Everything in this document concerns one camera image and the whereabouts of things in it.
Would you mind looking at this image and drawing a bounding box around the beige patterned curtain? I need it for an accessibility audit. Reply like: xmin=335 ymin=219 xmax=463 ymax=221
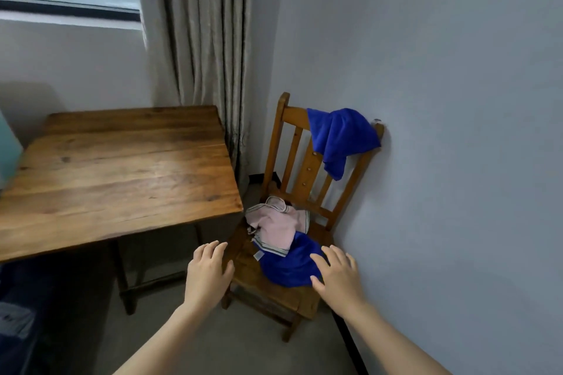
xmin=136 ymin=0 xmax=260 ymax=195

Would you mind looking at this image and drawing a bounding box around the blue towel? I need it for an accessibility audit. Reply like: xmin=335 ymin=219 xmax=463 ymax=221
xmin=254 ymin=231 xmax=330 ymax=288
xmin=306 ymin=107 xmax=382 ymax=181

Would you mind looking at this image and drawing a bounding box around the person's left forearm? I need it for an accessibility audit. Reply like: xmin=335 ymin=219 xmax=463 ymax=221
xmin=113 ymin=299 xmax=208 ymax=375

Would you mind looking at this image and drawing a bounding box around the bed with blue floral sheet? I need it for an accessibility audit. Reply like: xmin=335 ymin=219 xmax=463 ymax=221
xmin=0 ymin=262 xmax=58 ymax=375

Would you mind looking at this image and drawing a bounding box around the person's left hand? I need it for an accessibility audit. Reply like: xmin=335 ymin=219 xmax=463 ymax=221
xmin=184 ymin=240 xmax=236 ymax=312

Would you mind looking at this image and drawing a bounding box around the person's right forearm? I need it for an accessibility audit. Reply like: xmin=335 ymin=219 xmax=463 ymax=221
xmin=341 ymin=302 xmax=454 ymax=375

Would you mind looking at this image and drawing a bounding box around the wooden folding table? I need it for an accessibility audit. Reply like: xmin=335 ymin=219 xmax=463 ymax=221
xmin=0 ymin=105 xmax=244 ymax=316

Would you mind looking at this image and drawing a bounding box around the person's right hand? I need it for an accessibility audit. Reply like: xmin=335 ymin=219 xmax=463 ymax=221
xmin=310 ymin=245 xmax=368 ymax=314

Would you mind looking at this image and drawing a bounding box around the pink striped towel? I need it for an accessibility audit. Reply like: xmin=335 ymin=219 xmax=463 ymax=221
xmin=245 ymin=196 xmax=311 ymax=258

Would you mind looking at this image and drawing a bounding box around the white headboard with teal print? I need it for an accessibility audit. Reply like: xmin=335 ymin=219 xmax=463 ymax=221
xmin=0 ymin=110 xmax=24 ymax=190

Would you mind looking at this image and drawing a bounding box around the wooden slat-back chair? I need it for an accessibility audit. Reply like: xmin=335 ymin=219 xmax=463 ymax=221
xmin=221 ymin=92 xmax=386 ymax=343

